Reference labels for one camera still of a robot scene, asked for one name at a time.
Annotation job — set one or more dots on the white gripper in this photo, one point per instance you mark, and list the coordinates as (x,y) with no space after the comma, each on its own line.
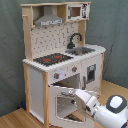
(85,101)

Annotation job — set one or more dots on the white oven door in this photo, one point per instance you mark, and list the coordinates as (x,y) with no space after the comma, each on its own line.
(61,105)

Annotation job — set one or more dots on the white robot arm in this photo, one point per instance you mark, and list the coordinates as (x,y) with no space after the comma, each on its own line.
(114,114)

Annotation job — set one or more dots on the wooden toy kitchen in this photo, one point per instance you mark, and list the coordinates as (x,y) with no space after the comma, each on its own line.
(46,40)

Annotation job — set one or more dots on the white fridge door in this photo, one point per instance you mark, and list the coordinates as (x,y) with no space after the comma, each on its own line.
(90,74)

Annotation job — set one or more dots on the right red oven knob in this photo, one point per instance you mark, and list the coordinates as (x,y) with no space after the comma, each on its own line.
(74,69)

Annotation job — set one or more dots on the red oven knob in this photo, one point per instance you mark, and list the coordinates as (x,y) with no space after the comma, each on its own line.
(74,69)
(56,76)

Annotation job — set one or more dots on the left red oven knob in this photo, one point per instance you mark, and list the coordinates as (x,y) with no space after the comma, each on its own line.
(56,76)

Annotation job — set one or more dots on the grey toy sink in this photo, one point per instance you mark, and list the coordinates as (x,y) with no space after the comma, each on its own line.
(79,51)

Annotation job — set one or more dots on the black stovetop red burners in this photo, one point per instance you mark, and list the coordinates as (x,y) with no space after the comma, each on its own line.
(52,59)

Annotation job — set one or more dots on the black toy faucet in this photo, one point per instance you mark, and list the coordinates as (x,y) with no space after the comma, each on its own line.
(71,45)

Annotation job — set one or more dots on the grey backdrop curtain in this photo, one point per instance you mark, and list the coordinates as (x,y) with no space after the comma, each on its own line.
(107,27)

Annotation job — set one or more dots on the white toy microwave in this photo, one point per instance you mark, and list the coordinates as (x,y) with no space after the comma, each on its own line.
(77,11)

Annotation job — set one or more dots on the grey range hood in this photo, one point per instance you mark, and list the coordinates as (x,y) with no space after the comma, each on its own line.
(48,18)

